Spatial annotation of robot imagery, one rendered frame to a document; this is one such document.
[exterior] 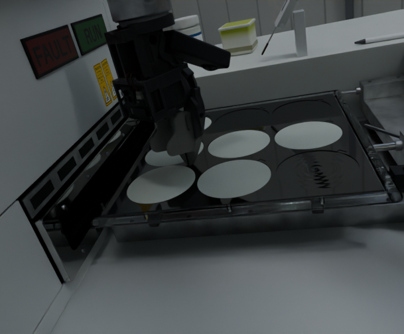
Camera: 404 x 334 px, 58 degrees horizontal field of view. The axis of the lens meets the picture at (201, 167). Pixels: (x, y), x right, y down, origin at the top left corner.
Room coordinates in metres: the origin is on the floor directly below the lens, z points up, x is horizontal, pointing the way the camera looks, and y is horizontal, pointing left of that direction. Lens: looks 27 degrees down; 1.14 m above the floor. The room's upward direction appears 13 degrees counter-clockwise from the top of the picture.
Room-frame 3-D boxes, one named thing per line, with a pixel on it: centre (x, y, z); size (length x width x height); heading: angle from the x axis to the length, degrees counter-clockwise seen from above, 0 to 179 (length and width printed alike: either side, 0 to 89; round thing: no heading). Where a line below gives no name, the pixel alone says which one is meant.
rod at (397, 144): (0.43, -0.25, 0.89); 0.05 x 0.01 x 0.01; 75
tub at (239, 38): (0.91, -0.16, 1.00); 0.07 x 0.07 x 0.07; 66
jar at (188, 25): (1.03, -0.05, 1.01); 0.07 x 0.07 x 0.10
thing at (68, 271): (0.58, 0.14, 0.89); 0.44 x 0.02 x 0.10; 165
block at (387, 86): (0.65, -0.37, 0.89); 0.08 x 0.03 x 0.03; 75
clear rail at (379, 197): (0.36, -0.02, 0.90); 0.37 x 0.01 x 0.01; 75
